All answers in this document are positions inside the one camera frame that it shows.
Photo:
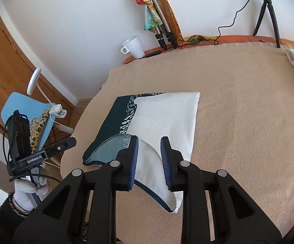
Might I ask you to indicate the orange patterned scarf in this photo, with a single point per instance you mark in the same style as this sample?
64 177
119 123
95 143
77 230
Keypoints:
169 12

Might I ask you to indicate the white mug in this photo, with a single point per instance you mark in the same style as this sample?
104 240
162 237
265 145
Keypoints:
135 47

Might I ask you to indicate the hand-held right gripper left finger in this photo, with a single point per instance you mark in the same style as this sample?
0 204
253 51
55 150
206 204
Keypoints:
134 157

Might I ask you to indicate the cream and teal printed t-shirt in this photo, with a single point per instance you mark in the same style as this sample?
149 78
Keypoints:
167 117

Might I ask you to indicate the orange patterned tablecloth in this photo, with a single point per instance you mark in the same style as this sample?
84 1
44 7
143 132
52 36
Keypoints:
238 39

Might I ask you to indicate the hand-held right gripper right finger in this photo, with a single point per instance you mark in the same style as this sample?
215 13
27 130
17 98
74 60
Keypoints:
165 157

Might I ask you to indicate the light blue chair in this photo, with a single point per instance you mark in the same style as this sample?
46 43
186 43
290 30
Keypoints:
17 104

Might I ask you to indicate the person's left forearm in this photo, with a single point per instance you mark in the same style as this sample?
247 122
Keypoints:
7 216

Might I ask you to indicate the person's left hand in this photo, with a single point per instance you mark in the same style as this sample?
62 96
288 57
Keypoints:
22 190

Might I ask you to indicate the colourful knotted scarf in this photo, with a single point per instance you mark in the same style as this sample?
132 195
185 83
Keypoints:
150 17

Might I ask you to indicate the beige blanket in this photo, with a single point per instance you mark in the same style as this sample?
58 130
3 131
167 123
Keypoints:
238 132

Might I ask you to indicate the leopard print cloth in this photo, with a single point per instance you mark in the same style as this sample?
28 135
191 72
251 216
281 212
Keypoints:
39 129

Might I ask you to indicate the silver folded tripod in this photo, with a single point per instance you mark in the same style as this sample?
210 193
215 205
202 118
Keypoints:
157 7

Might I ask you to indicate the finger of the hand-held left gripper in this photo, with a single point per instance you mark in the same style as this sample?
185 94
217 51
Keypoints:
69 142

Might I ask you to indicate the white desk lamp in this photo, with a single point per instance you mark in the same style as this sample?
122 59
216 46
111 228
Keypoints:
34 81

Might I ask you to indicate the wooden door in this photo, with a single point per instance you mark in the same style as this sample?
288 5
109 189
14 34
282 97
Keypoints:
4 56

